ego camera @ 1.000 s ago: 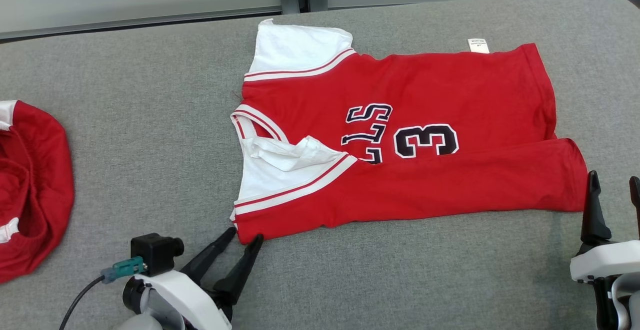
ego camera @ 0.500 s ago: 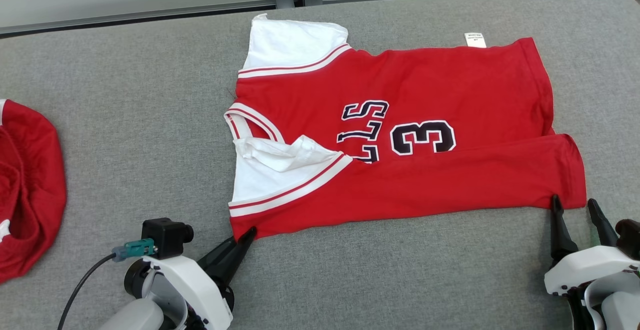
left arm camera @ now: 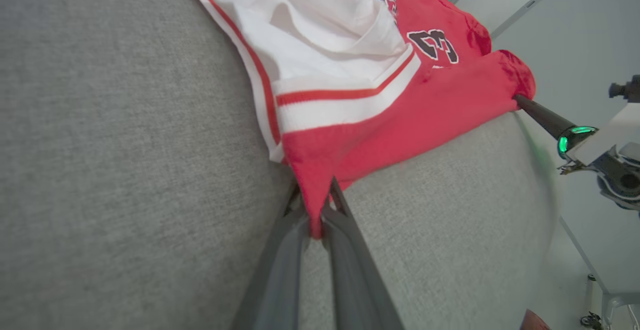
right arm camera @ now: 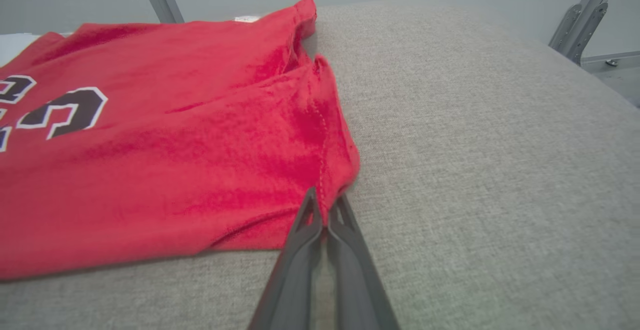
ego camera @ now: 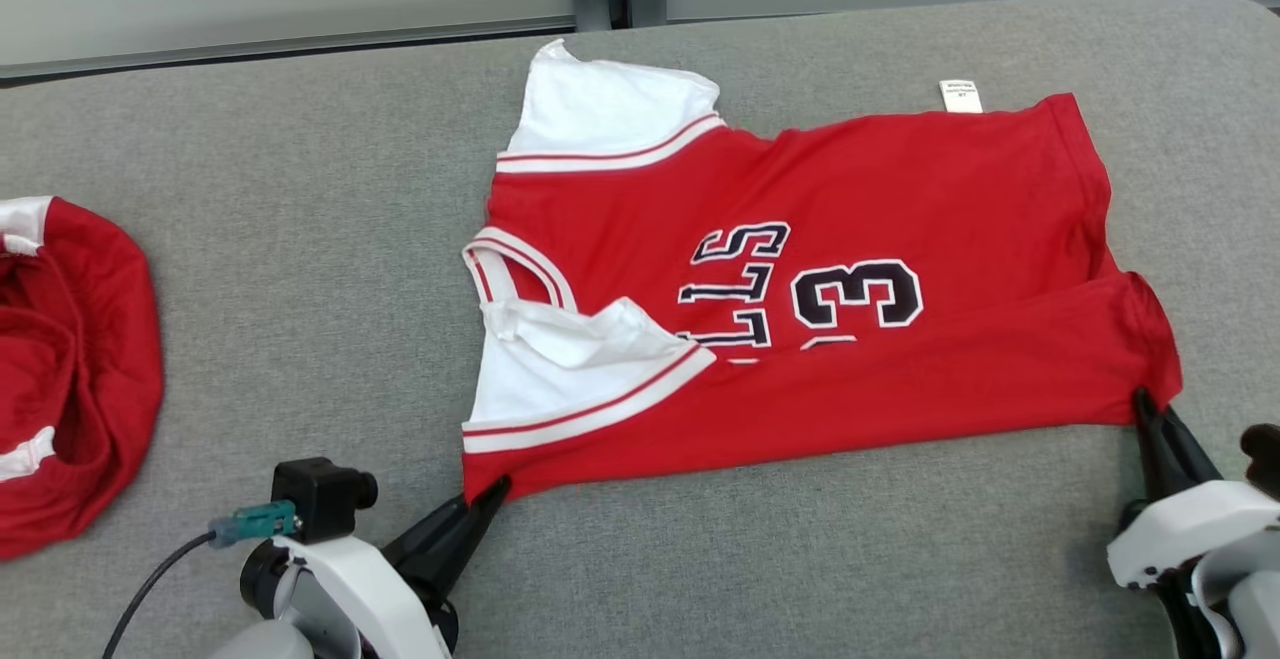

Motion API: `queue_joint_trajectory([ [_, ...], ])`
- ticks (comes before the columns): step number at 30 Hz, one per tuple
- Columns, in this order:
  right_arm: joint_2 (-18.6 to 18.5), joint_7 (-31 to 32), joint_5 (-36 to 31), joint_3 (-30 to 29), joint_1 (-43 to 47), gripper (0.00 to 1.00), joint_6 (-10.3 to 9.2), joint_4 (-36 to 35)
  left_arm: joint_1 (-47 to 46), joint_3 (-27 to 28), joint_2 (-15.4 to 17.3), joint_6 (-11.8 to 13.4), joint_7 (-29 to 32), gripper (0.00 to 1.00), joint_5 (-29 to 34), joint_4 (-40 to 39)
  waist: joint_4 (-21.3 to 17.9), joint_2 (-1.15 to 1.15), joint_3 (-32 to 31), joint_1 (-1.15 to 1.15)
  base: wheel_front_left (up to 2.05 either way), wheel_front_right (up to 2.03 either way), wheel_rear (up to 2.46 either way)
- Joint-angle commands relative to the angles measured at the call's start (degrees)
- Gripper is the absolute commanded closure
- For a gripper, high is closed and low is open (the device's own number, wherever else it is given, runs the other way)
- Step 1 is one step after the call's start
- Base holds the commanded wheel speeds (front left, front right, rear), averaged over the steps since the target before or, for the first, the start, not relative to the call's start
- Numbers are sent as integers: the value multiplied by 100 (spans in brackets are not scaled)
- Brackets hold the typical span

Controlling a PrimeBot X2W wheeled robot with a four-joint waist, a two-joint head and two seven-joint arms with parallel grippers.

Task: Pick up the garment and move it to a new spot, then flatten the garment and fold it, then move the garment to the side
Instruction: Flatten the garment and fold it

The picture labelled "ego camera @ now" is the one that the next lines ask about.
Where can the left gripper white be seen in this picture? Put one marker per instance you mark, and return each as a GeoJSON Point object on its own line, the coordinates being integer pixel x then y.
{"type": "Point", "coordinates": [350, 589]}

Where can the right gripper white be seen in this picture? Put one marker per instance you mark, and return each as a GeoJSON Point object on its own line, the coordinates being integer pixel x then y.
{"type": "Point", "coordinates": [1190, 529]}

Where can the red white basketball jersey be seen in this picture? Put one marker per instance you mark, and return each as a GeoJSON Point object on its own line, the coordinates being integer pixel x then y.
{"type": "Point", "coordinates": [900, 189]}

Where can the red shorts with white stripes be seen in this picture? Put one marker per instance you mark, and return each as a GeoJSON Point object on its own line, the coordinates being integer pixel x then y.
{"type": "Point", "coordinates": [90, 359]}

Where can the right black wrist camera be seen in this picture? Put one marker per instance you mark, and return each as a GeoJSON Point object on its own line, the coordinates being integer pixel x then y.
{"type": "Point", "coordinates": [1265, 459]}

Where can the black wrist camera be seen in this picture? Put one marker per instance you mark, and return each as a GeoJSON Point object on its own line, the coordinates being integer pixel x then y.
{"type": "Point", "coordinates": [320, 499]}
{"type": "Point", "coordinates": [1265, 459]}

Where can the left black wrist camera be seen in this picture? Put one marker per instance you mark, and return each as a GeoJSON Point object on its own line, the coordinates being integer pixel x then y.
{"type": "Point", "coordinates": [320, 499]}

